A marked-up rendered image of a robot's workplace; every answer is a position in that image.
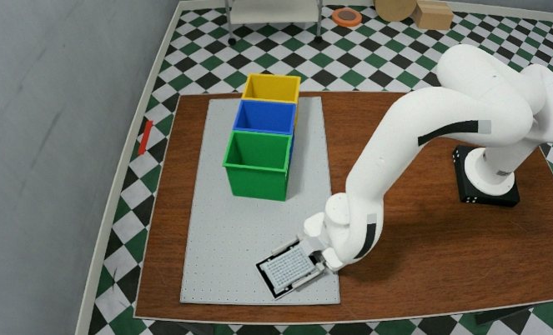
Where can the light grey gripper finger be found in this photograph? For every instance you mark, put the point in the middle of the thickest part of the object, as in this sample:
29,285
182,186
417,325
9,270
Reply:
303,280
281,248

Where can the blue bin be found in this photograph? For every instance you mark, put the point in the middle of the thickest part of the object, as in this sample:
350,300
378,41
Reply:
271,116

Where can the green open-top bin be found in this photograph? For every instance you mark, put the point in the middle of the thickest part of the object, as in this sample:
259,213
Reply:
257,164

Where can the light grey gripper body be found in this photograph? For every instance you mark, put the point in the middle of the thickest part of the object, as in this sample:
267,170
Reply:
312,227

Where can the yellow open-top bin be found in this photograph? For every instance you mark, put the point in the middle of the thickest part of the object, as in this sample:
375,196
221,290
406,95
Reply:
271,88

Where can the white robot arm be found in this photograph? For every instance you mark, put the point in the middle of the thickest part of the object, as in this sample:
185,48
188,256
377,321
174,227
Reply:
491,113

